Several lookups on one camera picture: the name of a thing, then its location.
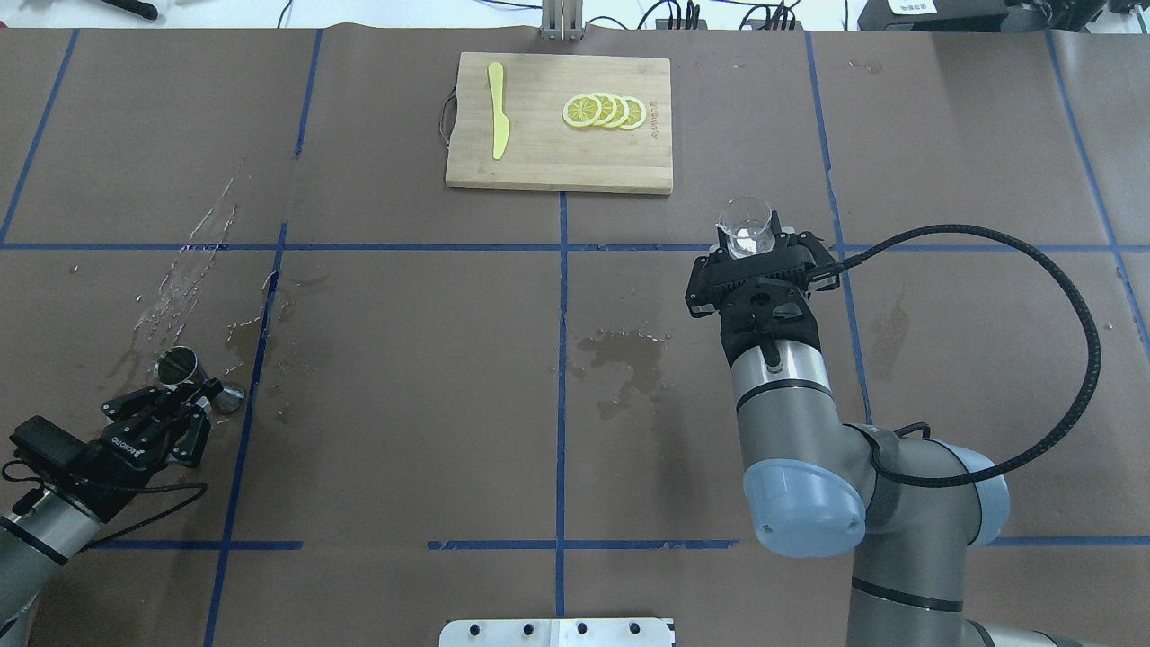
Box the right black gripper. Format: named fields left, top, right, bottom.
left=685, top=211, right=840, bottom=360

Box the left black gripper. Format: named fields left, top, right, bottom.
left=49, top=378, right=225, bottom=524

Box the clear glass beaker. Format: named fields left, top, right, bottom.
left=716, top=195, right=775, bottom=259

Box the steel double jigger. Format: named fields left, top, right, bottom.
left=155, top=347, right=247, bottom=415

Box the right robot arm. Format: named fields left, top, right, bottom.
left=685, top=210, right=1103, bottom=646

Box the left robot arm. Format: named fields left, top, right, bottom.
left=1, top=378, right=245, bottom=646

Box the lemon slice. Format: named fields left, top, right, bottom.
left=618, top=97, right=647, bottom=131
left=592, top=92, right=622, bottom=128
left=562, top=93, right=603, bottom=129
left=604, top=95, right=630, bottom=129

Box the bamboo cutting board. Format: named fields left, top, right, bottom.
left=445, top=52, right=674, bottom=197

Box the yellow plastic knife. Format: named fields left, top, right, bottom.
left=486, top=61, right=511, bottom=161

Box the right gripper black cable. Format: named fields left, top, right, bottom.
left=831, top=225, right=1102, bottom=491

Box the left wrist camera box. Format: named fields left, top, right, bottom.
left=12, top=415, right=89, bottom=482

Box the aluminium frame post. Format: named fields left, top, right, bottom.
left=539, top=0, right=587, bottom=41

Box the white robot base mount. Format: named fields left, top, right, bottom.
left=438, top=617, right=677, bottom=646

